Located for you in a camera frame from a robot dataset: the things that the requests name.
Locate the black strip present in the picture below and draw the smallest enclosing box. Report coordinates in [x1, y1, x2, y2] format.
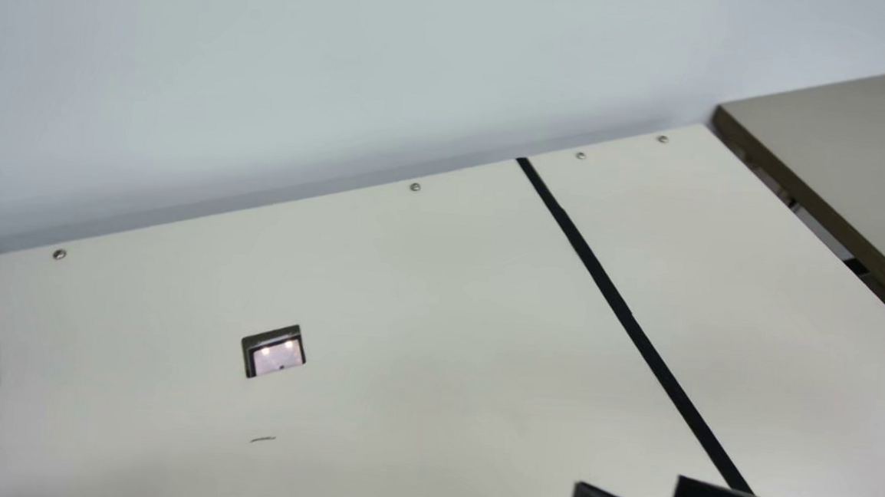
[496, 156, 775, 497]

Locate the beige side table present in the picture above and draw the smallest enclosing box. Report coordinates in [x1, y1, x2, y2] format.
[699, 50, 885, 342]

